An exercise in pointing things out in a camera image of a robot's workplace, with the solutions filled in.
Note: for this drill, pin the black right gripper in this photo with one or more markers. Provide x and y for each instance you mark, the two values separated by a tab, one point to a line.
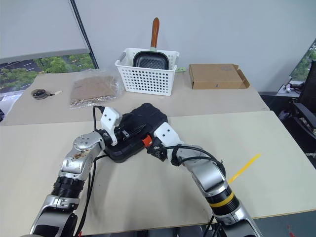
159	151

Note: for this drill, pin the black plastic tool case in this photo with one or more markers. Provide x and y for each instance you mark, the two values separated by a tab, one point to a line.
145	114

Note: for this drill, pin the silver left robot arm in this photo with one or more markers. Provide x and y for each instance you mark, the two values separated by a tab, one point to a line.
79	158

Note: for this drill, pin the black window frame post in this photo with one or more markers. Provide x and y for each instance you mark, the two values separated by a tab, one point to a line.
82	32

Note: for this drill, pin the small white device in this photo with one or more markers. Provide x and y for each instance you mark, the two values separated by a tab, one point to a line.
288	88

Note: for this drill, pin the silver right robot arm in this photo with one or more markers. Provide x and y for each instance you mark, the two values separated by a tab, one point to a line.
209	172

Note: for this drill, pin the clear bag with brown paper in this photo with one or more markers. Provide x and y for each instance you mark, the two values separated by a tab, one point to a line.
92	89

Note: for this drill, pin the round dark tape roll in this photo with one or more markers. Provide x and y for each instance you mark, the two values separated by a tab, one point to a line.
39	93

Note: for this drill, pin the black office chair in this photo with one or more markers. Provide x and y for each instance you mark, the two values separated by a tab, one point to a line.
306	111

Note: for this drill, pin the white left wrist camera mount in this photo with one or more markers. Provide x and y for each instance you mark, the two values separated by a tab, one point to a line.
109	119

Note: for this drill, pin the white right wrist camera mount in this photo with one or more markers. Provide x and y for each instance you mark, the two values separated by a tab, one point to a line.
166	134

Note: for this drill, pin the small beige tag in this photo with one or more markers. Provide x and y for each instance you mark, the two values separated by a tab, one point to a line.
58	93

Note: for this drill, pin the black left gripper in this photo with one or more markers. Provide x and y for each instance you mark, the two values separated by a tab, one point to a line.
122	135

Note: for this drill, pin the white perforated plastic basket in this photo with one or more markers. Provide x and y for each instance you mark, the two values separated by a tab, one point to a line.
148	81

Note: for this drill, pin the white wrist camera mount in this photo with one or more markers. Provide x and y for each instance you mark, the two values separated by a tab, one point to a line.
166	134
109	119

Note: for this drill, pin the brown cardboard box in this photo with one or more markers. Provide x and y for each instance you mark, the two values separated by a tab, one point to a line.
214	76

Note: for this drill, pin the white roller blind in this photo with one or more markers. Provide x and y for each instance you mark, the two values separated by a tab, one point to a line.
34	24

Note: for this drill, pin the small green label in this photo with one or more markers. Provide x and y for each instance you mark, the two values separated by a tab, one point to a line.
181	69

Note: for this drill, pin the yellow tape strip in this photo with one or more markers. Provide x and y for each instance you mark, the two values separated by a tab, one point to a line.
243	168

